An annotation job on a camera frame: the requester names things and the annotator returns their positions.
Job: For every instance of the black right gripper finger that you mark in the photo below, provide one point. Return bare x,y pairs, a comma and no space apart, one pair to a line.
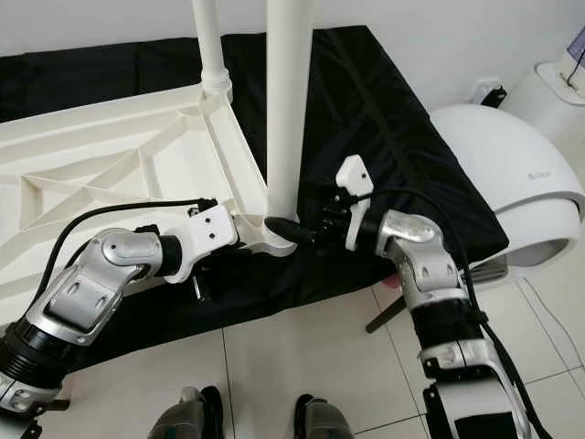
288,229

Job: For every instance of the white plastic table top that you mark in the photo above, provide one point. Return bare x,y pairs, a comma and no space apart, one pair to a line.
55,265

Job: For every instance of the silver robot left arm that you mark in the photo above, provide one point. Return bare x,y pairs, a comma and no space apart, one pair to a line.
87,306

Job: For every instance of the white rounded appliance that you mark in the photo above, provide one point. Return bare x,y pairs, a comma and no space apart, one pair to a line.
503,165

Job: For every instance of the silver robot right leg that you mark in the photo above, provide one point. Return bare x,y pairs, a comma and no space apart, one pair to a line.
324,419

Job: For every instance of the white rounded bin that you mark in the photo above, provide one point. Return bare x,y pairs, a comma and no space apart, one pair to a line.
544,105

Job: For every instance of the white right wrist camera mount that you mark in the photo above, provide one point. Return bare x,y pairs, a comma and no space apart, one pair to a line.
352,176

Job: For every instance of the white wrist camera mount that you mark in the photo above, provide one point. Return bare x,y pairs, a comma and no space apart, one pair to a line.
352,176
208,227

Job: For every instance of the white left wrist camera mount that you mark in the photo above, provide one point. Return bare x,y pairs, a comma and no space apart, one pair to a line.
208,227

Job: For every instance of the white wall socket with plug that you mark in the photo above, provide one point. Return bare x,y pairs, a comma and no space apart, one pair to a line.
486,93

